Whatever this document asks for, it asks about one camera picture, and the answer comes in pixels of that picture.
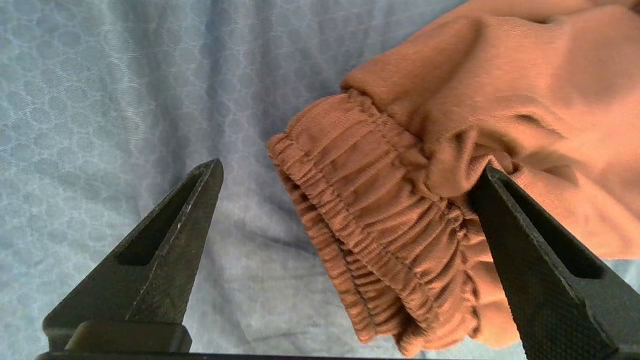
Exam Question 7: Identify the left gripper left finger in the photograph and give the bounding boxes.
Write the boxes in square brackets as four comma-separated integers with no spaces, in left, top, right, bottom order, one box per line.
[42,159,224,352]

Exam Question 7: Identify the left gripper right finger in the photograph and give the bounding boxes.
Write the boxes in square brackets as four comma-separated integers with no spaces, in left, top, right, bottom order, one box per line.
[470,166,640,360]

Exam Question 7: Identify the brown drawstring shorts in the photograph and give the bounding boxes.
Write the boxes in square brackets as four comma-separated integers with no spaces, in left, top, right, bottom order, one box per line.
[266,0,640,357]

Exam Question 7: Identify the blue bed sheet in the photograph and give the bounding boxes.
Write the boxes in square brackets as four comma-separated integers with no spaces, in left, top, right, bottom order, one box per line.
[0,0,640,360]

